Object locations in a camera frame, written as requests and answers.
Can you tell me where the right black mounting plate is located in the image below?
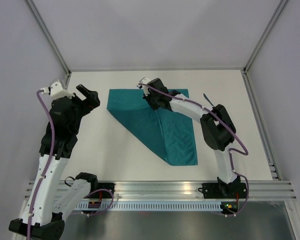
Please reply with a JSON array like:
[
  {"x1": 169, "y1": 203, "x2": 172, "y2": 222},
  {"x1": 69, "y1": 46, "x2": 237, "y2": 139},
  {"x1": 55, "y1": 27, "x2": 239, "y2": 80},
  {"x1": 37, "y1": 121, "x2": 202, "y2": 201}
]
[{"x1": 197, "y1": 183, "x2": 248, "y2": 200}]

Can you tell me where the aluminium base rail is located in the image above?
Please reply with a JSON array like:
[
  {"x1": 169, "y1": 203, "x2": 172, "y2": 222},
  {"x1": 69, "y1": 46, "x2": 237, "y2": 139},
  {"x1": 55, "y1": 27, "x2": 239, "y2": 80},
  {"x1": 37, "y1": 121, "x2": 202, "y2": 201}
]
[{"x1": 24, "y1": 180, "x2": 297, "y2": 201}]

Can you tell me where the aluminium frame post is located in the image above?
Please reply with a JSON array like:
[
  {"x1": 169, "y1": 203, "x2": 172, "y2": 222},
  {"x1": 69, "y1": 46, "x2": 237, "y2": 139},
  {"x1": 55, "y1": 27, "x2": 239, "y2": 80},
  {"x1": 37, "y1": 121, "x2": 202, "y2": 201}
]
[
  {"x1": 241, "y1": 0, "x2": 290, "y2": 75},
  {"x1": 24, "y1": 0, "x2": 71, "y2": 76}
]

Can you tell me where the blue plastic utensil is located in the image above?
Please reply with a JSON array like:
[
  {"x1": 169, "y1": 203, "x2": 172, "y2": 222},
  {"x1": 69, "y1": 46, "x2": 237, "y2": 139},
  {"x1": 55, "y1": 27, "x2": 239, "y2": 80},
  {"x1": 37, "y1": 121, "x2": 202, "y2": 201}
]
[{"x1": 203, "y1": 93, "x2": 215, "y2": 107}]

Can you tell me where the teal cloth napkin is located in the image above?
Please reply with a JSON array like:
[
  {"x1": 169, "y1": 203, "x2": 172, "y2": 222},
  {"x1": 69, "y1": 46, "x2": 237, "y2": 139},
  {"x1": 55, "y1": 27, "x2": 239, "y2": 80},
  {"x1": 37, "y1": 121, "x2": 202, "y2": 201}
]
[{"x1": 106, "y1": 89, "x2": 198, "y2": 166}]

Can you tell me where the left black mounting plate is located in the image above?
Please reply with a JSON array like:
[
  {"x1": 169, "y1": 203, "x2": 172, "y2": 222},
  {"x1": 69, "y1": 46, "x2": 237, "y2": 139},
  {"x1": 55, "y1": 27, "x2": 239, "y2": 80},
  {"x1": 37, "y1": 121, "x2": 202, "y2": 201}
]
[{"x1": 88, "y1": 182, "x2": 115, "y2": 200}]

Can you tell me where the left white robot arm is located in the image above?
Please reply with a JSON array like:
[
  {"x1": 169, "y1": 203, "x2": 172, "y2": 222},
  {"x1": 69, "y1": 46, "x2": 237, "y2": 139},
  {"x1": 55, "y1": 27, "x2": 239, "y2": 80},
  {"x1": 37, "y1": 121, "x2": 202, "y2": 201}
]
[{"x1": 8, "y1": 82, "x2": 101, "y2": 240}]

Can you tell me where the left aluminium frame post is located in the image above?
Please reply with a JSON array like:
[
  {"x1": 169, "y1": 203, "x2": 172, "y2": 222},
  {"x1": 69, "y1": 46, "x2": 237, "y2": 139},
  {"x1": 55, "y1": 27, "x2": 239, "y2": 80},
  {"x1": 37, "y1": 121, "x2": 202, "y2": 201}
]
[{"x1": 24, "y1": 0, "x2": 71, "y2": 76}]

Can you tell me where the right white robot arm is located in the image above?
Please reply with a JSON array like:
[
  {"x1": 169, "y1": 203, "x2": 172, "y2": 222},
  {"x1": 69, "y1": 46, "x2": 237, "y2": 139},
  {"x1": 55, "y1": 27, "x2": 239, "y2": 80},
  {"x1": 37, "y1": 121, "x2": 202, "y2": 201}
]
[{"x1": 137, "y1": 77, "x2": 249, "y2": 199}]

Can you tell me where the right aluminium frame post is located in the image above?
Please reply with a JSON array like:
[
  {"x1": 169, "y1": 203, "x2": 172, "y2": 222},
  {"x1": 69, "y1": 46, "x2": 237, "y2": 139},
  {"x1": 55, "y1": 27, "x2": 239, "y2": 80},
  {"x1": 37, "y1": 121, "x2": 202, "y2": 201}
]
[{"x1": 241, "y1": 0, "x2": 290, "y2": 75}]

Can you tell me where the black mounting plate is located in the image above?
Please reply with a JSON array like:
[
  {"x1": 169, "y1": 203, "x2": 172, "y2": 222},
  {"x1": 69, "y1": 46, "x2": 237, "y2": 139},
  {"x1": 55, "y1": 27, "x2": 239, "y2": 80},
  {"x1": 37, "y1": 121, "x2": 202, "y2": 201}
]
[
  {"x1": 88, "y1": 182, "x2": 115, "y2": 200},
  {"x1": 197, "y1": 183, "x2": 248, "y2": 200}
]

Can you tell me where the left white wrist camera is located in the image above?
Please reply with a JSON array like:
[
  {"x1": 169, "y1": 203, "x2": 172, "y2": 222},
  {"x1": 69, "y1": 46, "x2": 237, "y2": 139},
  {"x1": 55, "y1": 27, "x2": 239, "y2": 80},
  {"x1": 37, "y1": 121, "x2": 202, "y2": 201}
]
[{"x1": 40, "y1": 79, "x2": 75, "y2": 100}]

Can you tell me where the white slotted cable duct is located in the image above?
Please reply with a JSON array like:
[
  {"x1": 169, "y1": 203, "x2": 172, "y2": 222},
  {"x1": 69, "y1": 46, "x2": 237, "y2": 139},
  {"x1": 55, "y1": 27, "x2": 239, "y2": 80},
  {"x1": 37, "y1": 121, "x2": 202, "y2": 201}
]
[{"x1": 74, "y1": 200, "x2": 222, "y2": 212}]

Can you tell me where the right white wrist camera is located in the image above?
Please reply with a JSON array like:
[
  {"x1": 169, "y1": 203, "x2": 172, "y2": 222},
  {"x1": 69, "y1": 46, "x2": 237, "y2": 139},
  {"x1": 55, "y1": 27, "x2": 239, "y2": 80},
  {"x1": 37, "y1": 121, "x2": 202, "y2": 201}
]
[{"x1": 136, "y1": 77, "x2": 152, "y2": 96}]

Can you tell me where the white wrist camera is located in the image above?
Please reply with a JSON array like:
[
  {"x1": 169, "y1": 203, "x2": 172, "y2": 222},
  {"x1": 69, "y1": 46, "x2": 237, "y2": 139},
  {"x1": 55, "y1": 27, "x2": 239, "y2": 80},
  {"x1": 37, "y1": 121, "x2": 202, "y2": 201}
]
[
  {"x1": 136, "y1": 77, "x2": 152, "y2": 96},
  {"x1": 40, "y1": 79, "x2": 75, "y2": 100}
]

